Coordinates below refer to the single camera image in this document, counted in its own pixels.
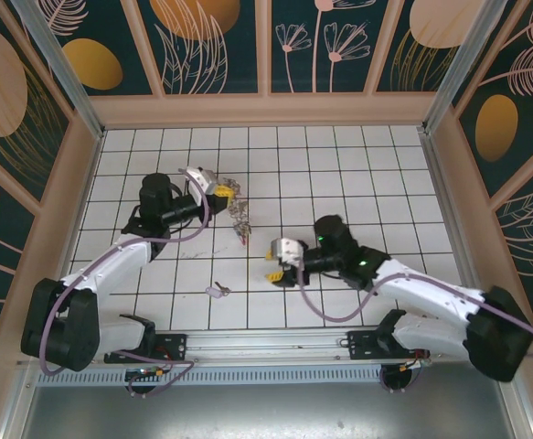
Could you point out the metal disc with key rings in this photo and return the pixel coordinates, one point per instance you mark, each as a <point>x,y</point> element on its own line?
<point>238,210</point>

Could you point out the silver key with lilac tag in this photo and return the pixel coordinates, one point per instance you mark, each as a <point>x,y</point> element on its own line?
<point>213,292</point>

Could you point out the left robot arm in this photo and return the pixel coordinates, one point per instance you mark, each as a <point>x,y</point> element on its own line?
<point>110,260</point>

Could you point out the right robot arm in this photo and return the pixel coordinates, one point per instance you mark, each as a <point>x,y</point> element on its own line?
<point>430,288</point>

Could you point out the grey sheet metal panel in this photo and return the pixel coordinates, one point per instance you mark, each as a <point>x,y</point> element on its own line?
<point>266,411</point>

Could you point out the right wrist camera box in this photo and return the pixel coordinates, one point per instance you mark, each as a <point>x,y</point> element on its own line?
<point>289,249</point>

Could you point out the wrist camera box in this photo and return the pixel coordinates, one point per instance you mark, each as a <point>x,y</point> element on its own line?
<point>199,180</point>
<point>289,249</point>

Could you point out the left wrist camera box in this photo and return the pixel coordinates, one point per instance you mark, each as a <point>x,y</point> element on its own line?
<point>199,180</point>

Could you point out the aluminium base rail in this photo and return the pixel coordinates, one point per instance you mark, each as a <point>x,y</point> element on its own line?
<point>266,340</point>

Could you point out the aluminium side rail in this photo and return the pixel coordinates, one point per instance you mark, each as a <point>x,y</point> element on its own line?
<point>440,183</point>

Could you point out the aluminium corner post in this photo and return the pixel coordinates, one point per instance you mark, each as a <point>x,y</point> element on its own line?
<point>458,68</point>
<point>66,68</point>

